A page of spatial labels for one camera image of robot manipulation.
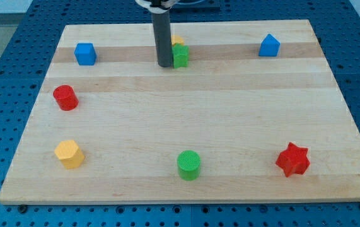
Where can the blue cube block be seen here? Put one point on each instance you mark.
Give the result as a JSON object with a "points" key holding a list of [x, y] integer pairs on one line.
{"points": [[85, 54]]}

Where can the blue pentagon block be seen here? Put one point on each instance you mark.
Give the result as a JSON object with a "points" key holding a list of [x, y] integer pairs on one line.
{"points": [[269, 47]]}

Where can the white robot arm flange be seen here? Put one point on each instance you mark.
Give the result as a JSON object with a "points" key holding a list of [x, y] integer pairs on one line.
{"points": [[157, 6]]}

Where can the yellow block behind star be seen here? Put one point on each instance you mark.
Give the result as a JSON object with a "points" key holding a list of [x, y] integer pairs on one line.
{"points": [[176, 39]]}

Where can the yellow hexagon block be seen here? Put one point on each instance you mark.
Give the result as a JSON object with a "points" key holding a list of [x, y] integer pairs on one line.
{"points": [[69, 154]]}

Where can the green star block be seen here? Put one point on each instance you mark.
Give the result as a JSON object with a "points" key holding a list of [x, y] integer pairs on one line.
{"points": [[180, 55]]}

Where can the red cylinder block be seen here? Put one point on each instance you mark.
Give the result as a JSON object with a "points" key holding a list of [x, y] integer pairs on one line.
{"points": [[65, 97]]}

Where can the red star block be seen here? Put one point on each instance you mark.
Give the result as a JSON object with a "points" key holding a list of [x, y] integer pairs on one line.
{"points": [[293, 160]]}

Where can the green cylinder block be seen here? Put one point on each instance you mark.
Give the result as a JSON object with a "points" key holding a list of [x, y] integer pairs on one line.
{"points": [[188, 165]]}

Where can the wooden board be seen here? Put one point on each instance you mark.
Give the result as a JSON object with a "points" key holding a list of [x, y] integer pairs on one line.
{"points": [[237, 110]]}

